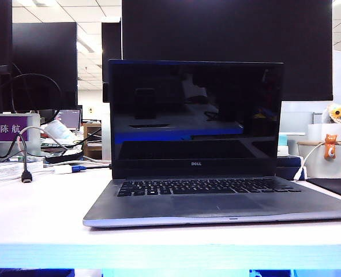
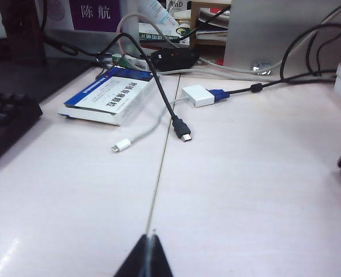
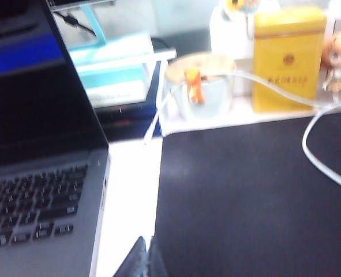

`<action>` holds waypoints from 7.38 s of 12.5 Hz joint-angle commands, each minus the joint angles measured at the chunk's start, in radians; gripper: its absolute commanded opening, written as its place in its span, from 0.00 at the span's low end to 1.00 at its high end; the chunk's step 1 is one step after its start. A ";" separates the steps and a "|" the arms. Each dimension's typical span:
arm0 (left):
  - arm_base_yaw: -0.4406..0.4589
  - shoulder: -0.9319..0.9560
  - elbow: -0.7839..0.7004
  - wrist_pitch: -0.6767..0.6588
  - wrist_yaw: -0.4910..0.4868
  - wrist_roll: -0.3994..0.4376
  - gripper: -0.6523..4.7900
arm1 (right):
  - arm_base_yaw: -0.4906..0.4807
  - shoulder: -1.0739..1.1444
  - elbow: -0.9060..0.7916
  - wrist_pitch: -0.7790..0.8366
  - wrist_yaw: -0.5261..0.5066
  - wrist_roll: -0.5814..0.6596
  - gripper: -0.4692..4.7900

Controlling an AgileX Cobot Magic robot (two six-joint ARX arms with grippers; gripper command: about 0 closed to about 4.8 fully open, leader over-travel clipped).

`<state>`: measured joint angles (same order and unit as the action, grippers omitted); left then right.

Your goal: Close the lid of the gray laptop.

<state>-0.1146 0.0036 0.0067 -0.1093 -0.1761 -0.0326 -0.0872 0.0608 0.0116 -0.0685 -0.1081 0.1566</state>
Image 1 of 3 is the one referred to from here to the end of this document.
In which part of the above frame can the sunflower plush toy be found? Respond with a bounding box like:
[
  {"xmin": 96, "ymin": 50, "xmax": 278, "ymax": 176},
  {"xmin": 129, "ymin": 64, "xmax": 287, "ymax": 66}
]
[{"xmin": 325, "ymin": 103, "xmax": 341, "ymax": 124}]

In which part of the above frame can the white charging cable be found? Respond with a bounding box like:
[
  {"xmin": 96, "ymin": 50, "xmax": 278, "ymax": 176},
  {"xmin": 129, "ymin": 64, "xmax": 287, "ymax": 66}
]
[{"xmin": 293, "ymin": 140, "xmax": 341, "ymax": 182}]

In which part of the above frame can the black mouse pad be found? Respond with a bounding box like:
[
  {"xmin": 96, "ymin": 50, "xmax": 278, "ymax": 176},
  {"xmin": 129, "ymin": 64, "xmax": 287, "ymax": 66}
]
[{"xmin": 306, "ymin": 177, "xmax": 341, "ymax": 201}]

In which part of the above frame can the dark blue object under table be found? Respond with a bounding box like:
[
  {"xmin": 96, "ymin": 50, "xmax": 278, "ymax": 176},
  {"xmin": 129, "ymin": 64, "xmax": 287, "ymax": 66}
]
[
  {"xmin": 249, "ymin": 269, "xmax": 293, "ymax": 277},
  {"xmin": 0, "ymin": 268, "xmax": 75, "ymax": 277}
]

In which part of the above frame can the wooden cabinet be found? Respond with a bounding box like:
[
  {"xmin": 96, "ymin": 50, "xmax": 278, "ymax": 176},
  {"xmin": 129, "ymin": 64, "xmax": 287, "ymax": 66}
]
[{"xmin": 83, "ymin": 122, "xmax": 103, "ymax": 160}]

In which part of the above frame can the white bottle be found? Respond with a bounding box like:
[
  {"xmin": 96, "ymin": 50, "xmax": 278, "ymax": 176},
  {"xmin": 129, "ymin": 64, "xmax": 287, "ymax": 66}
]
[{"xmin": 42, "ymin": 119, "xmax": 74, "ymax": 142}]

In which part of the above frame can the blue plug black cable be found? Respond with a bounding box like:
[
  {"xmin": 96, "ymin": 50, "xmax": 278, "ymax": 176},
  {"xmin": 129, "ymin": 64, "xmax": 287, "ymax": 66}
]
[{"xmin": 71, "ymin": 163, "xmax": 113, "ymax": 173}]

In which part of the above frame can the black flat case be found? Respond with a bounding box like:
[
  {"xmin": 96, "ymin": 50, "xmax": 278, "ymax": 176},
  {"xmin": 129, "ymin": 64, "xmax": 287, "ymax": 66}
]
[{"xmin": 45, "ymin": 151, "xmax": 84, "ymax": 164}]

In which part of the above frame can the black HDMI cable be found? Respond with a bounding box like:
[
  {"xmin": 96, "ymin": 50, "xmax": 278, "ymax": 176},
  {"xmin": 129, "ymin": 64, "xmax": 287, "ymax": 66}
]
[{"xmin": 0, "ymin": 134, "xmax": 34, "ymax": 184}]

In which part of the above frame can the purple name plate holder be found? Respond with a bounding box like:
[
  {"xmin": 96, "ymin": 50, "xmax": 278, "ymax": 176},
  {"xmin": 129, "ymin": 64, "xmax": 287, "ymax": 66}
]
[{"xmin": 0, "ymin": 113, "xmax": 41, "ymax": 156}]

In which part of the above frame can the white printed booklet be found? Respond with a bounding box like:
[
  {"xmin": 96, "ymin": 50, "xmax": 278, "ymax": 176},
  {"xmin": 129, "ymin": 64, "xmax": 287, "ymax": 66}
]
[{"xmin": 0, "ymin": 160, "xmax": 44, "ymax": 183}]

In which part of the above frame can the black looped cable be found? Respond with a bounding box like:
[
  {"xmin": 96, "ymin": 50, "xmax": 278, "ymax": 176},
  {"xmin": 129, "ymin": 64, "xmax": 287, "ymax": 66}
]
[{"xmin": 0, "ymin": 62, "xmax": 63, "ymax": 122}]

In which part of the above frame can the white video adapter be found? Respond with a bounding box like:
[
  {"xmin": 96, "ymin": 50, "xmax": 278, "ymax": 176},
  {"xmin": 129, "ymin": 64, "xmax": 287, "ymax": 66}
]
[{"xmin": 54, "ymin": 164, "xmax": 73, "ymax": 174}]

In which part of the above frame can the small lit background monitor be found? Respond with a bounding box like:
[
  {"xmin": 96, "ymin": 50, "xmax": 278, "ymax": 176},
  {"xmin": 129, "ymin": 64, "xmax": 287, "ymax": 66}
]
[{"xmin": 56, "ymin": 108, "xmax": 82, "ymax": 130}]

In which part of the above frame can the white plant pot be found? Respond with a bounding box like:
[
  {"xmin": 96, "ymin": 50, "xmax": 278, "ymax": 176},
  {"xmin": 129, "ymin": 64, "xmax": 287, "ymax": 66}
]
[{"xmin": 298, "ymin": 140, "xmax": 341, "ymax": 178}]

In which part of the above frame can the orange cat cable clip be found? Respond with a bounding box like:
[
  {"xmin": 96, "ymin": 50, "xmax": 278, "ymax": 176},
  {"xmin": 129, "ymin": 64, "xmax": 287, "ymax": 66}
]
[{"xmin": 324, "ymin": 133, "xmax": 339, "ymax": 159}]

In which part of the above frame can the gray Dell laptop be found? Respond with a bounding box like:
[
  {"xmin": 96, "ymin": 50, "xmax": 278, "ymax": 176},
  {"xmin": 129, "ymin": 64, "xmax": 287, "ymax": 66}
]
[{"xmin": 83, "ymin": 58, "xmax": 341, "ymax": 229}]

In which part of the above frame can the white plastic container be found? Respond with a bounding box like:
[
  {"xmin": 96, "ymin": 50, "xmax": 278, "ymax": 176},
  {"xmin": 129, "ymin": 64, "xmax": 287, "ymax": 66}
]
[{"xmin": 307, "ymin": 122, "xmax": 341, "ymax": 143}]

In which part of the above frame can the black flat panel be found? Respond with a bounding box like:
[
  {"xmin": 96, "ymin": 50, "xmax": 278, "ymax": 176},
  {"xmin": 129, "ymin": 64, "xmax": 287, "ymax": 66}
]
[{"xmin": 102, "ymin": 21, "xmax": 122, "ymax": 103}]

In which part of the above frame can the large black AOC monitor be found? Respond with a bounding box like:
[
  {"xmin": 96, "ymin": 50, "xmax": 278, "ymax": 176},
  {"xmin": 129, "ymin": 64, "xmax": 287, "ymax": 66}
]
[{"xmin": 121, "ymin": 0, "xmax": 334, "ymax": 102}]

